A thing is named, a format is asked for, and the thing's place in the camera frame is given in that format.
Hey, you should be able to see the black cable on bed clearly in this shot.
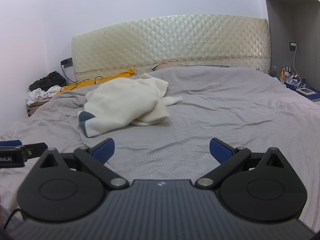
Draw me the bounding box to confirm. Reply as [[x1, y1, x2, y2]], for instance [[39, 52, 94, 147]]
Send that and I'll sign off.
[[60, 60, 104, 92]]

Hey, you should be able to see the white crumpled cloth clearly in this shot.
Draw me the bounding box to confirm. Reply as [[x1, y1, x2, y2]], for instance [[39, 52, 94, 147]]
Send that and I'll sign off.
[[25, 85, 62, 106]]

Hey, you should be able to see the grey wall cabinet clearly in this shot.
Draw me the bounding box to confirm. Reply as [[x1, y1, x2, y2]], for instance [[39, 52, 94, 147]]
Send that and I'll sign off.
[[266, 0, 319, 89]]

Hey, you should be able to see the brown cardboard box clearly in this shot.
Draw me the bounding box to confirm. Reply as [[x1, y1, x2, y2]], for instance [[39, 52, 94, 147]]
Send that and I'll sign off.
[[27, 98, 50, 117]]

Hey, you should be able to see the cream quilted headboard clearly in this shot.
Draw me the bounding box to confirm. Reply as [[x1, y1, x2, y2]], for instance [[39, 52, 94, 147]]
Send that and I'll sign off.
[[71, 15, 271, 80]]

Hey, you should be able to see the white device on nightstand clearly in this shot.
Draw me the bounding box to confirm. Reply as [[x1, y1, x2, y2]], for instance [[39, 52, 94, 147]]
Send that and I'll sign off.
[[296, 88, 316, 96]]

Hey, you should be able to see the black clothes pile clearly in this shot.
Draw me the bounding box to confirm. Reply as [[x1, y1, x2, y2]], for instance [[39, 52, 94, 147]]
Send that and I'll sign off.
[[29, 71, 67, 92]]

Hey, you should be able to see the pink pillow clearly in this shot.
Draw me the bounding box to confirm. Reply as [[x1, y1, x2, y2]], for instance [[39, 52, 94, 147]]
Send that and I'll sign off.
[[152, 63, 230, 71]]

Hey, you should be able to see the yellow garment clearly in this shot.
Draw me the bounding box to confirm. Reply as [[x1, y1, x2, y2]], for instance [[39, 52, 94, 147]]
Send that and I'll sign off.
[[55, 68, 137, 95]]

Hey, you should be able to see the wall charger with white cable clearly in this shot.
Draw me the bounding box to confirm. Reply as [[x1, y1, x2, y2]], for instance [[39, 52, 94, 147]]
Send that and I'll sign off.
[[290, 42, 302, 81]]

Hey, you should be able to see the grey bed cover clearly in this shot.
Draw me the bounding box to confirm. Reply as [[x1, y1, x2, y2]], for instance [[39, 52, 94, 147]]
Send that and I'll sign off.
[[1, 66, 319, 231]]

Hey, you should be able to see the black wall socket left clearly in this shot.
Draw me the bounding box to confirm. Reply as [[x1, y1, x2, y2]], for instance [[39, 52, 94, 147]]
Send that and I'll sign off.
[[60, 57, 73, 68]]

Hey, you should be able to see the white sweater with blue stripes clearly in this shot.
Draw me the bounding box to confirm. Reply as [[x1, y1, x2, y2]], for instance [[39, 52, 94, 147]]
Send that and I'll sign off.
[[78, 73, 183, 138]]

